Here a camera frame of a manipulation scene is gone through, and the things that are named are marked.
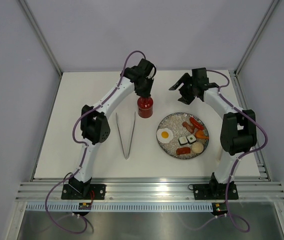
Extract steel serving tongs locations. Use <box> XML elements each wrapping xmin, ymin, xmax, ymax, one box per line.
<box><xmin>115</xmin><ymin>112</ymin><xmax>137</xmax><ymax>160</ymax></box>

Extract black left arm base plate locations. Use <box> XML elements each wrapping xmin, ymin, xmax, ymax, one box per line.
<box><xmin>61</xmin><ymin>183</ymin><xmax>107</xmax><ymax>200</ymax></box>

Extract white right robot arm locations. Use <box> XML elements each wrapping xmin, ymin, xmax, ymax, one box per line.
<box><xmin>169</xmin><ymin>67</ymin><xmax>257</xmax><ymax>198</ymax></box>

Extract left aluminium frame post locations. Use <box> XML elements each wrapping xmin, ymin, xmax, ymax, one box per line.
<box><xmin>16</xmin><ymin>0</ymin><xmax>63</xmax><ymax>78</ymax></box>

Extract toy fried egg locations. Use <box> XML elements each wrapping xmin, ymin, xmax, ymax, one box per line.
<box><xmin>156</xmin><ymin>128</ymin><xmax>174</xmax><ymax>144</ymax></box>

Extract white slotted cable duct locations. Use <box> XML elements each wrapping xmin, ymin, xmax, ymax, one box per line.
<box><xmin>26</xmin><ymin>202</ymin><xmax>213</xmax><ymax>213</ymax></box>

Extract toy red sausage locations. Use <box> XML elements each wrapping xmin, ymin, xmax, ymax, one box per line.
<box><xmin>189</xmin><ymin>117</ymin><xmax>204</xmax><ymax>130</ymax></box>

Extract red round lid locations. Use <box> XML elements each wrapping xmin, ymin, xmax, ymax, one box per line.
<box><xmin>137</xmin><ymin>97</ymin><xmax>154</xmax><ymax>110</ymax></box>

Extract aluminium frame post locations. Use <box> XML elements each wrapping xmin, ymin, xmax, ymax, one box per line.
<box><xmin>16</xmin><ymin>0</ymin><xmax>63</xmax><ymax>78</ymax></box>
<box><xmin>234</xmin><ymin>0</ymin><xmax>281</xmax><ymax>77</ymax></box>

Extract sushi roll green centre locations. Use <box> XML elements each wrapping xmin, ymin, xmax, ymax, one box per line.
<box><xmin>186</xmin><ymin>134</ymin><xmax>197</xmax><ymax>145</ymax></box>

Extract speckled ceramic plate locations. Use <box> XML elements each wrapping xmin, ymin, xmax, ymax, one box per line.
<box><xmin>156</xmin><ymin>112</ymin><xmax>210</xmax><ymax>160</ymax></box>

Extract toy red meat slab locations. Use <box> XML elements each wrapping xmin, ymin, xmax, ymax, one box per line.
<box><xmin>176</xmin><ymin>147</ymin><xmax>191</xmax><ymax>156</ymax></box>

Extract toy orange chicken leg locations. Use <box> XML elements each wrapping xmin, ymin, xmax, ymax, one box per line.
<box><xmin>194</xmin><ymin>130</ymin><xmax>209</xmax><ymax>140</ymax></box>

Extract red cylindrical lunch container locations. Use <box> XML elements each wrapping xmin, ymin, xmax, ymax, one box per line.
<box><xmin>137</xmin><ymin>106</ymin><xmax>153</xmax><ymax>119</ymax></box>

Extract aluminium front rail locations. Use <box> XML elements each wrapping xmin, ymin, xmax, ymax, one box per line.
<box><xmin>15</xmin><ymin>177</ymin><xmax>284</xmax><ymax>202</ymax></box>

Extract toy brown meat chunk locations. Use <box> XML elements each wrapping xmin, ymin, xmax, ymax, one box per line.
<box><xmin>182</xmin><ymin>121</ymin><xmax>195</xmax><ymax>134</ymax></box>

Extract right aluminium frame post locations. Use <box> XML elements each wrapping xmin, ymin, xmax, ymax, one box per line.
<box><xmin>234</xmin><ymin>0</ymin><xmax>281</xmax><ymax>77</ymax></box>

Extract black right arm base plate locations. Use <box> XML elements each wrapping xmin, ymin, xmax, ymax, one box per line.
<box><xmin>187</xmin><ymin>182</ymin><xmax>239</xmax><ymax>200</ymax></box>

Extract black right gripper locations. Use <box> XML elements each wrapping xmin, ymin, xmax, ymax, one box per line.
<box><xmin>169</xmin><ymin>72</ymin><xmax>197</xmax><ymax>105</ymax></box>

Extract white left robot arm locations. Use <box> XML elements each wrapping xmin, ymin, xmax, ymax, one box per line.
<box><xmin>68</xmin><ymin>58</ymin><xmax>157</xmax><ymax>199</ymax></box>

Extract toy steamed bun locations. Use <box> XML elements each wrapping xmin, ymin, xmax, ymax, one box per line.
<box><xmin>191</xmin><ymin>142</ymin><xmax>204</xmax><ymax>154</ymax></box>

